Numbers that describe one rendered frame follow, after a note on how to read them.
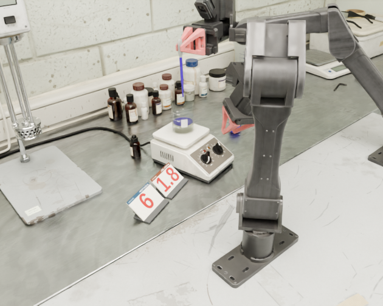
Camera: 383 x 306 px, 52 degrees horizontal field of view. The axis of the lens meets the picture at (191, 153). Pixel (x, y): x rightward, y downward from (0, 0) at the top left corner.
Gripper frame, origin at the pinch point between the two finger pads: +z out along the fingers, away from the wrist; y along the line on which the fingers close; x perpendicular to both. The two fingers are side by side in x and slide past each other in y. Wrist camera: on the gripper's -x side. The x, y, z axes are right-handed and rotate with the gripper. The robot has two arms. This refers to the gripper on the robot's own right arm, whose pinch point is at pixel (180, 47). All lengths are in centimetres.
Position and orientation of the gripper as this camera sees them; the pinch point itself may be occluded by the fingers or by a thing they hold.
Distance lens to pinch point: 101.3
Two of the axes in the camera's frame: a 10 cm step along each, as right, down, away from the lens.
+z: -6.0, 4.4, -6.7
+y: 8.0, 2.8, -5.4
